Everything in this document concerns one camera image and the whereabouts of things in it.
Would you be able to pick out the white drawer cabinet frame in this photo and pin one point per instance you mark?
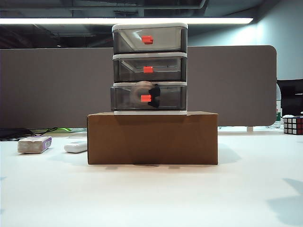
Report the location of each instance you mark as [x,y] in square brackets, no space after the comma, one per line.
[149,25]

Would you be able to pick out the clear bottle with green label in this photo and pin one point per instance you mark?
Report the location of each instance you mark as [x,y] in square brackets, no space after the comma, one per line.
[278,110]

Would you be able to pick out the white remote control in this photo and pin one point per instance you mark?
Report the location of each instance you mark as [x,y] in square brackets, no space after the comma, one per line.
[75,147]

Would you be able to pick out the long ceiling light strip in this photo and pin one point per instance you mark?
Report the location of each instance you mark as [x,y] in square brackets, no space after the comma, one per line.
[71,21]

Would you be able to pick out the purple-edged white eraser block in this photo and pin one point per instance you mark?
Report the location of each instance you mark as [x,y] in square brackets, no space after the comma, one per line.
[33,144]

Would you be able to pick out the black office chair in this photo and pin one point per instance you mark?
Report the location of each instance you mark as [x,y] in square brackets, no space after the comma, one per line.
[292,97]

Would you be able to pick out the grey desk partition panel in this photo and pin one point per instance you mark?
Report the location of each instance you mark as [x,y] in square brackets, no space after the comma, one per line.
[47,89]

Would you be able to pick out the transparent tape with black cutter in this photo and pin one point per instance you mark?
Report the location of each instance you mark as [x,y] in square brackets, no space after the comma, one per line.
[155,91]

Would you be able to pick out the black rubik's cube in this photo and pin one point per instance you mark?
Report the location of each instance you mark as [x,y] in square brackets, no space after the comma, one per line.
[293,125]

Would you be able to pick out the brown cardboard box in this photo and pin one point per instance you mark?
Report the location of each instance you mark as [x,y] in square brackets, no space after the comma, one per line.
[151,139]

